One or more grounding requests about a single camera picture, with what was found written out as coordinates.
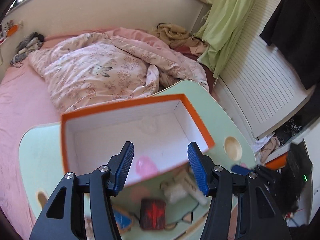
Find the grey clothes pile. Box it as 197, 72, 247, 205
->
10, 32, 44, 66

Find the green hanging cloth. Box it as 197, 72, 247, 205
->
195, 0, 255, 79

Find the pink floral duvet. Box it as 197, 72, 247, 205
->
28, 28, 209, 113

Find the white slatted wardrobe door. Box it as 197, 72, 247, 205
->
214, 0, 313, 142

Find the orange desk organizer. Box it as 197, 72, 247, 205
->
7, 24, 19, 37

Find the dark red mahjong pouch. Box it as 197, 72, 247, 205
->
139, 198, 166, 230

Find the beige doll figure keychain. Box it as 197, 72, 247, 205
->
159, 181, 189, 204

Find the white cream tube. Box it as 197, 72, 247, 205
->
175, 170, 208, 206

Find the pink bed sheet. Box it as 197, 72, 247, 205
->
0, 29, 106, 239

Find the brown capybara plush keychain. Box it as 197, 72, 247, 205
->
85, 204, 134, 235

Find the tan crumpled clothes pile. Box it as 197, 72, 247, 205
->
148, 23, 208, 56

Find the orange gradient cardboard box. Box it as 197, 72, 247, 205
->
61, 94, 215, 186

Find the pink translucent heart case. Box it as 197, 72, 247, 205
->
135, 156, 158, 179

